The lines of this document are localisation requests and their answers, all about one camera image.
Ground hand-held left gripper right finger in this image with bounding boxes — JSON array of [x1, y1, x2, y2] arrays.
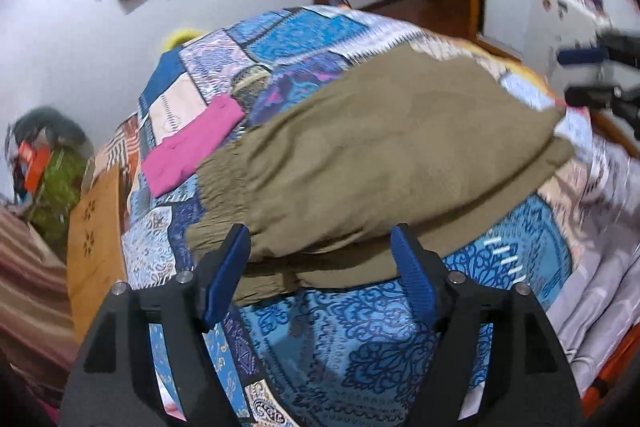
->
[[390, 223, 585, 427]]

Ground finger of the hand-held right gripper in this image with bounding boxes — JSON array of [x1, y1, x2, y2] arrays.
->
[[557, 34, 640, 68], [564, 86, 640, 122]]

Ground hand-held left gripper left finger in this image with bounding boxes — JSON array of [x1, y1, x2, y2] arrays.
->
[[59, 223, 251, 427]]

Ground olive green pants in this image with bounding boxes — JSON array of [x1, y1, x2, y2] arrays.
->
[[185, 44, 575, 307]]

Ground white cabinet with stickers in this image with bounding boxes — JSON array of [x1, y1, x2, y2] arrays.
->
[[520, 0, 621, 102]]

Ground blue patchwork bedsheet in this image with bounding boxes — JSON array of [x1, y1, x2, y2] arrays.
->
[[92, 4, 626, 425]]

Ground wooden headboard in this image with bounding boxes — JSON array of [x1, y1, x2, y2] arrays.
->
[[66, 164, 132, 343]]

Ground folded pink cloth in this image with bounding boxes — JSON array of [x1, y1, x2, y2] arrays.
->
[[141, 95, 247, 198]]

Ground lilac cloth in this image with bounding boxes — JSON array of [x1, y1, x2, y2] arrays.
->
[[545, 147, 640, 403]]

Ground striped curtain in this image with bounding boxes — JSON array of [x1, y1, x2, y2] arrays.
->
[[0, 202, 81, 408]]

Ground pile of clothes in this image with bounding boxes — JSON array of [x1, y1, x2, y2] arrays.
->
[[4, 106, 96, 238]]

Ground yellow cloth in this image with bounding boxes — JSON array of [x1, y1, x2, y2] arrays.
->
[[161, 28, 207, 52]]

